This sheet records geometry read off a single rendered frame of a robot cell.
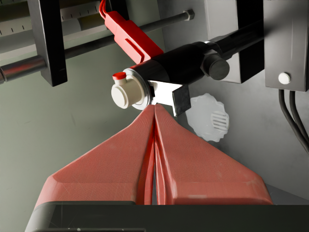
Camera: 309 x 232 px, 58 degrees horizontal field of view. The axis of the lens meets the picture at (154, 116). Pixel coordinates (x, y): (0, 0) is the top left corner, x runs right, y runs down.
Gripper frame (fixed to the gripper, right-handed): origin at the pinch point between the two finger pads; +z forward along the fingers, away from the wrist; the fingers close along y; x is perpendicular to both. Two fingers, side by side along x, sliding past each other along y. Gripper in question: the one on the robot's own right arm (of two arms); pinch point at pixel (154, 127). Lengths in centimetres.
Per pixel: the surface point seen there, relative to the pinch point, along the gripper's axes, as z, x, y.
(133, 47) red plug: 8.7, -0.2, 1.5
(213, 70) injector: 6.5, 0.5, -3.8
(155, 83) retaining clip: 4.6, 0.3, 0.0
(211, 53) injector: 8.4, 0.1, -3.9
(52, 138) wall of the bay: 24.1, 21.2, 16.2
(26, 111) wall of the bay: 23.7, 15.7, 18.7
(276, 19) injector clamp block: 13.7, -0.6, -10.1
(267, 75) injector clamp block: 13.4, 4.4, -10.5
